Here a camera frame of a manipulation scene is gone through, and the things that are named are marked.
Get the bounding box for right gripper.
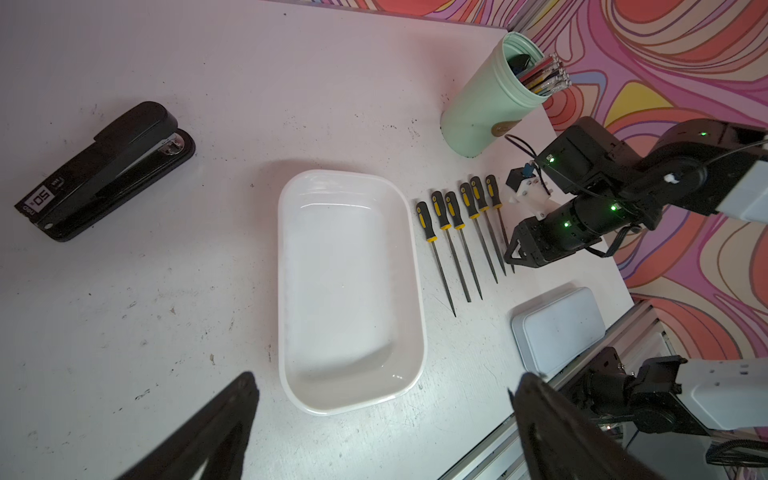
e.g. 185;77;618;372
503;202;600;268

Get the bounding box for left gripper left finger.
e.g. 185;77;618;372
120;371;260;479

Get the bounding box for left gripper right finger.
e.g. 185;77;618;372
508;373;660;480

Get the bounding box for file tool five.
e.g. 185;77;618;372
431;190;471;303

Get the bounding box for file tool four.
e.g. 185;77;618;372
445;191;483;299

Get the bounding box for file tool six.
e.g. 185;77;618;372
416;201;456;315

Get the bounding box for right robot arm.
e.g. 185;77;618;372
504;117;767;435

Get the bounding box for translucent box lid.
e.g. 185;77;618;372
510;287;606;379

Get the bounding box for white plastic storage box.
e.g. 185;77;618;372
277;170;427;416

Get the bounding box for green pen cup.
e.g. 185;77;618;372
440;32;546;158

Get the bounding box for pens in cup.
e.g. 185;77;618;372
518;54;572;96

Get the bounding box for black stapler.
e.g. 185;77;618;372
15;101;196;242

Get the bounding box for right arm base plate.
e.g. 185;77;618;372
560;347;635;423

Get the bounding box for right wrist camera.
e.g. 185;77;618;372
505;162;551;219

